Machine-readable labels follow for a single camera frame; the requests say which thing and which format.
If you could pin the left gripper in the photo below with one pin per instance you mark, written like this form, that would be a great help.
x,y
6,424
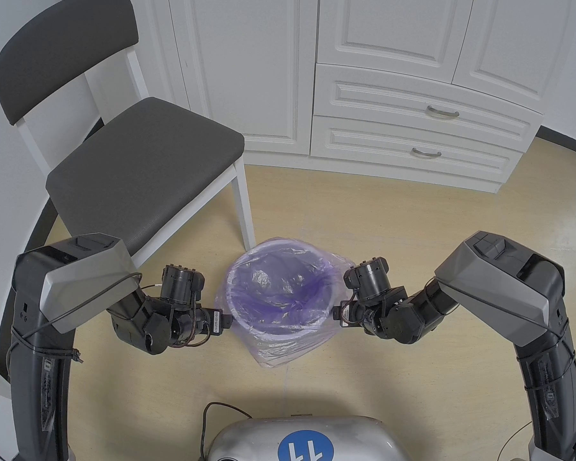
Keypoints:
x,y
204,322

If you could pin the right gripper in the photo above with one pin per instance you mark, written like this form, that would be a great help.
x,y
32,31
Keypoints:
x,y
357,316

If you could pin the purple plastic bag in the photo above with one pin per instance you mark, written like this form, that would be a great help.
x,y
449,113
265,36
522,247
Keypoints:
x,y
283,348

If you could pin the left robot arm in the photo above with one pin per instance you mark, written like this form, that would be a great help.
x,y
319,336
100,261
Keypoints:
x,y
86,276

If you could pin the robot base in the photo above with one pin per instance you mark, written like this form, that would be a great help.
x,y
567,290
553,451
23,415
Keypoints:
x,y
249,442

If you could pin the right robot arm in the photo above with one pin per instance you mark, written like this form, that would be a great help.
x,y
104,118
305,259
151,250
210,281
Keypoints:
x,y
499,286

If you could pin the white trash bin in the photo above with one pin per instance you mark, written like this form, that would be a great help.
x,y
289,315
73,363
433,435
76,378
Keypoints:
x,y
237,312

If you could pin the white wardrobe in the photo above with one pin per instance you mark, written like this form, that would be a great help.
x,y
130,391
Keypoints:
x,y
389,17

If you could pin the white chair grey cushions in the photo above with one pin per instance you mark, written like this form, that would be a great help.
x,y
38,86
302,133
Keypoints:
x,y
62,41

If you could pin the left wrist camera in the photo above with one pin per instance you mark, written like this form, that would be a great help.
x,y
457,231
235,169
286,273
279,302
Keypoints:
x,y
199,284

